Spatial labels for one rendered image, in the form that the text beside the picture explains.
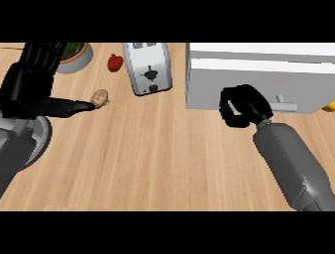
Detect brown potato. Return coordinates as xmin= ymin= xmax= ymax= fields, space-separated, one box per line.
xmin=90 ymin=88 xmax=112 ymax=109

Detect grey drawer handle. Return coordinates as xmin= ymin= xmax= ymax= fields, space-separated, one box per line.
xmin=270 ymin=94 xmax=300 ymax=113

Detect white open drawer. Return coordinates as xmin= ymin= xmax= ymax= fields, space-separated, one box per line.
xmin=184 ymin=43 xmax=335 ymax=115

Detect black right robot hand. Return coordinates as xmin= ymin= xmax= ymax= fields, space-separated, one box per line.
xmin=218 ymin=83 xmax=275 ymax=129

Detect red bell pepper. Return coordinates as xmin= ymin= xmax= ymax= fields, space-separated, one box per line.
xmin=106 ymin=54 xmax=125 ymax=73

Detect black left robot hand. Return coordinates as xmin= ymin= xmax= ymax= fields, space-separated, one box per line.
xmin=0 ymin=43 xmax=97 ymax=120

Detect yellow lemon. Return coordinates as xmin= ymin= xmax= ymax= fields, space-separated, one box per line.
xmin=320 ymin=98 xmax=335 ymax=113

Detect silver toaster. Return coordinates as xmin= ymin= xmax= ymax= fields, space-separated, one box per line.
xmin=121 ymin=43 xmax=174 ymax=97

